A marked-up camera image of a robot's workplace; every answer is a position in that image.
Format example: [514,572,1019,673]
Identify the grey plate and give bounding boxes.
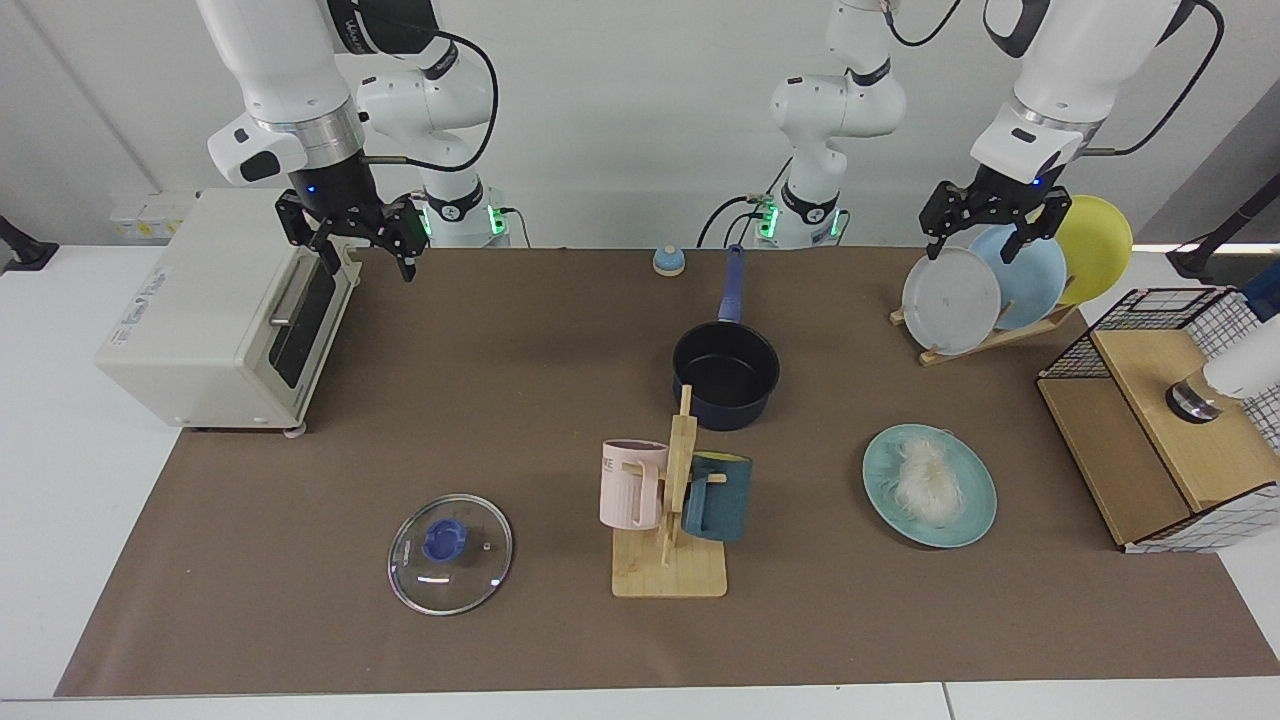
[901,246,1003,357]

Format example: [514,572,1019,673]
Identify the dark teal cup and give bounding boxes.
[681,452,754,544]

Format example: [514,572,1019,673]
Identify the glass lid with blue knob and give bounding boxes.
[387,493,514,616]

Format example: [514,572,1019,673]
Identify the wooden cup stand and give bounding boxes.
[611,385,729,599]

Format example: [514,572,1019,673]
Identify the brown table cloth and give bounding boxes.
[55,247,1280,698]

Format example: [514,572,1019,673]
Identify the black base cable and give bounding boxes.
[697,190,776,249]

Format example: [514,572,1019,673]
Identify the white vermicelli bundle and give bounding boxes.
[890,435,969,526]

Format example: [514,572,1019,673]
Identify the white wall sockets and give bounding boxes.
[108,192,201,241]

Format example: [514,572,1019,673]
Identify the black pot with blue handle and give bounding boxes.
[672,244,781,432]

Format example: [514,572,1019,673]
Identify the yellow plate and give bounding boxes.
[1040,194,1135,306]

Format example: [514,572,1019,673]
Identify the light blue plate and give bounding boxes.
[968,221,1069,331]

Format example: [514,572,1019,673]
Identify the wooden plate rack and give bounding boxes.
[889,300,1079,367]

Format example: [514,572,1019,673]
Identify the teal plate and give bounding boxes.
[862,424,998,549]

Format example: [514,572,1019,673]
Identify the pale toaster oven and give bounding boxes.
[95,188,363,439]

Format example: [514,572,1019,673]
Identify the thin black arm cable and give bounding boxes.
[880,0,963,48]

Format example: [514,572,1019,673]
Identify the white bottle with silver end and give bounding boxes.
[1165,330,1280,424]

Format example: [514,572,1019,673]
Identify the pink cup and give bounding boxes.
[599,439,670,531]

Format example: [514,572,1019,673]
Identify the wire basket with wooden floor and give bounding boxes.
[1036,286,1280,555]

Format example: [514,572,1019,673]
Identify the black stand foot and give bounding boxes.
[1165,172,1280,283]
[0,215,59,273]

